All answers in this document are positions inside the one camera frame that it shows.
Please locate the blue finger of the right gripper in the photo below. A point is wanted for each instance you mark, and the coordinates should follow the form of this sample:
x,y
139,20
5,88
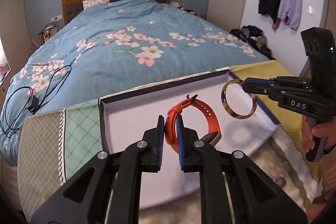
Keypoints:
x,y
287,81
280,94

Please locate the pink sleeve forearm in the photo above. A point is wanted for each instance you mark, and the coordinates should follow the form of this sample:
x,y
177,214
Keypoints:
x,y
328,175

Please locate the orange smart watch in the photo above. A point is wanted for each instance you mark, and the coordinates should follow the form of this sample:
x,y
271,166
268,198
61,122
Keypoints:
x,y
199,116

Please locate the left patterned pillow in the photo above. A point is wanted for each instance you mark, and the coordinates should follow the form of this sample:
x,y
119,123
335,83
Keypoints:
x,y
89,3

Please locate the right hand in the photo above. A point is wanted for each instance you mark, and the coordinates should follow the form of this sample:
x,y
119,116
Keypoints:
x,y
323,130

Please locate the left nightstand clutter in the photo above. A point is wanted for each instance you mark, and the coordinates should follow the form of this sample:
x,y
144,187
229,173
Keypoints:
x,y
50,30

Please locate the purple hanging jacket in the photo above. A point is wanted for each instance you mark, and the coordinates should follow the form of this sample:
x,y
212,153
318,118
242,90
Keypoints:
x,y
289,12

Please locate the pink small fan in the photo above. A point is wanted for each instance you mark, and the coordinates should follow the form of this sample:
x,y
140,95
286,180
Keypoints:
x,y
4,71

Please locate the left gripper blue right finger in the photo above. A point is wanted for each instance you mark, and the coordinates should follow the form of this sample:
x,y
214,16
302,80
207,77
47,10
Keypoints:
x,y
233,188

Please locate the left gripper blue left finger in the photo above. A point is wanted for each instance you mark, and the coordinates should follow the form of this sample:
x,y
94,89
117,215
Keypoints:
x,y
107,188

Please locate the pile of dark clothes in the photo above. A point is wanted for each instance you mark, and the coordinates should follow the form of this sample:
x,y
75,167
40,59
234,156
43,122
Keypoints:
x,y
255,37

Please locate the blue floral duvet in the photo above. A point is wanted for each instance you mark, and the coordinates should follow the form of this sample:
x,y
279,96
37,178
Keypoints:
x,y
112,47

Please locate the patchwork bedspread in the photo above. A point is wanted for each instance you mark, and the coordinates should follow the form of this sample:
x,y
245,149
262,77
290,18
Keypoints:
x,y
55,145

